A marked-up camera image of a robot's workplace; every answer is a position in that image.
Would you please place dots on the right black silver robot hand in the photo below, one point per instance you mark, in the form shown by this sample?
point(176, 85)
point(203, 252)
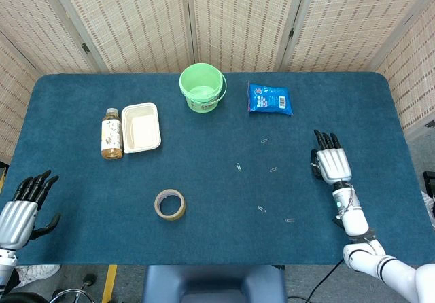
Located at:
point(333, 163)

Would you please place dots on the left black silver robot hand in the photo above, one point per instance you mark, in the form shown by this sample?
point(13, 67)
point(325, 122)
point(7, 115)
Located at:
point(15, 225)

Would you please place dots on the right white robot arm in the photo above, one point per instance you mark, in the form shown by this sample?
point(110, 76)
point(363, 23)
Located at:
point(353, 221)

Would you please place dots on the blue robot base block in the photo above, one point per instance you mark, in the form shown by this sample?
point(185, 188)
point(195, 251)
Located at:
point(214, 282)

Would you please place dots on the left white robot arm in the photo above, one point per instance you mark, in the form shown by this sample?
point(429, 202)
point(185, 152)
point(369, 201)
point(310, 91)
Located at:
point(6, 265)

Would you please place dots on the white sneaker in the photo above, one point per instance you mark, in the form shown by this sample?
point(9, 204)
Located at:
point(39, 272)

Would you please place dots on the silver paper clip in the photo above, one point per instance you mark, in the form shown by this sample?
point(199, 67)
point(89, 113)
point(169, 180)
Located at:
point(261, 209)
point(289, 220)
point(264, 140)
point(239, 167)
point(273, 170)

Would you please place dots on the blue snack packet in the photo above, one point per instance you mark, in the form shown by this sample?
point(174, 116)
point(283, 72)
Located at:
point(270, 101)

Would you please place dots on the chrome stool base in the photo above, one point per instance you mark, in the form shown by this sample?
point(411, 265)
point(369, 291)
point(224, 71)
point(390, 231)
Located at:
point(76, 293)

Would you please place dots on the black box on floor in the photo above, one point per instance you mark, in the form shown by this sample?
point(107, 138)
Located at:
point(429, 180)

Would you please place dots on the grey white shoe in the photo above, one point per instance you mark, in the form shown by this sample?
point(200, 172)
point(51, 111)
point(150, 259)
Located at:
point(430, 208)

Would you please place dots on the yellow floor tape strip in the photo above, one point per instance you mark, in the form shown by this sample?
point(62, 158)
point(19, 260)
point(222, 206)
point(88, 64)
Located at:
point(109, 282)

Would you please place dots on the woven folding screen panel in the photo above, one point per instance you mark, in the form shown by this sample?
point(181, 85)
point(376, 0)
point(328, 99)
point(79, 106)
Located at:
point(353, 21)
point(37, 21)
point(132, 21)
point(411, 85)
point(13, 95)
point(244, 21)

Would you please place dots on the blue carpet table cover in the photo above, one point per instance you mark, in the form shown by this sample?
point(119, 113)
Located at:
point(210, 180)

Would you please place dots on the tea bottle with label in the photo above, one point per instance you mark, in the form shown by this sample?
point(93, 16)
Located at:
point(111, 136)

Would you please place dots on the black screen hinge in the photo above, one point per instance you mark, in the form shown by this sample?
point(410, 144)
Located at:
point(291, 33)
point(85, 48)

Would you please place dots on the green plastic bucket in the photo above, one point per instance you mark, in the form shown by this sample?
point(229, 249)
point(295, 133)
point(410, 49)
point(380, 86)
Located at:
point(201, 94)

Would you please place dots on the white plastic lunch box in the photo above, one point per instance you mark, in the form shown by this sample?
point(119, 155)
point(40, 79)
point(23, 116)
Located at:
point(141, 129)

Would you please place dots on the tan packing tape roll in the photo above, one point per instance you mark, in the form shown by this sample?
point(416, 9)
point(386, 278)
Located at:
point(180, 211)

